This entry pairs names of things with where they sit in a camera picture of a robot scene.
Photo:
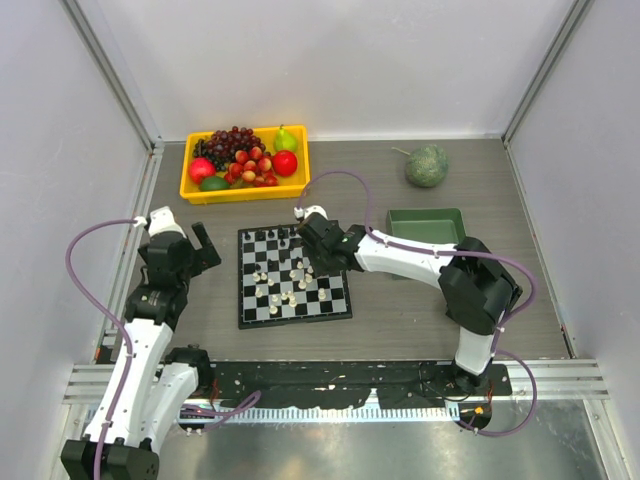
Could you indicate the yellow plastic fruit bin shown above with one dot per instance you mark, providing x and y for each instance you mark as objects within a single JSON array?
[{"x": 289, "y": 187}]

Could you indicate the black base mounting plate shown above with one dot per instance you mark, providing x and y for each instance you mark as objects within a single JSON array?
[{"x": 342, "y": 385}]

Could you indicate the green plastic tray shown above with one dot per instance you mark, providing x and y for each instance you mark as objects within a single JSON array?
[{"x": 434, "y": 225}]

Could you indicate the red apple left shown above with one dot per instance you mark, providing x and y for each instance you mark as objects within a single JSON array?
[{"x": 200, "y": 169}]

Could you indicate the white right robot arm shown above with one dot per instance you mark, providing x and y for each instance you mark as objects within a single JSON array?
[{"x": 478, "y": 291}]

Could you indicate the red apple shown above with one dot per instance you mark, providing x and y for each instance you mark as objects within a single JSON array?
[
  {"x": 285, "y": 163},
  {"x": 200, "y": 169}
]

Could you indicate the green pear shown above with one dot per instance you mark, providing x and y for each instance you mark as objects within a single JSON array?
[{"x": 284, "y": 140}]

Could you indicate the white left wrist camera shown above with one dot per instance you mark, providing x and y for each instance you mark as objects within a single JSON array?
[{"x": 159, "y": 221}]

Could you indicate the green round melon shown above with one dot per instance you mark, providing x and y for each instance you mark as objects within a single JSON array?
[{"x": 426, "y": 166}]

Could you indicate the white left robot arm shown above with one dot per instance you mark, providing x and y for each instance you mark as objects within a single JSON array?
[{"x": 148, "y": 384}]

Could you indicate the red cherry cluster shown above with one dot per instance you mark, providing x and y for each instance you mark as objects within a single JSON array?
[{"x": 251, "y": 168}]

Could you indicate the red apple right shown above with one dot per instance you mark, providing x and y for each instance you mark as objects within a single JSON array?
[{"x": 285, "y": 163}]

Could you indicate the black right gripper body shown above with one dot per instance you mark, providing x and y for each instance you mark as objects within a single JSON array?
[{"x": 318, "y": 259}]

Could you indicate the dark red grape bunch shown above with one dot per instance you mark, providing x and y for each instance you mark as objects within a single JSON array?
[{"x": 221, "y": 146}]

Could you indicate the black white chessboard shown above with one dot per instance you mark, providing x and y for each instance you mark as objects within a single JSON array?
[{"x": 277, "y": 285}]

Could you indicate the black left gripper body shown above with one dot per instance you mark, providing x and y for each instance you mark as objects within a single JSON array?
[{"x": 193, "y": 266}]

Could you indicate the green lime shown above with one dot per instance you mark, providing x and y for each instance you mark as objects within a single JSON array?
[{"x": 214, "y": 183}]

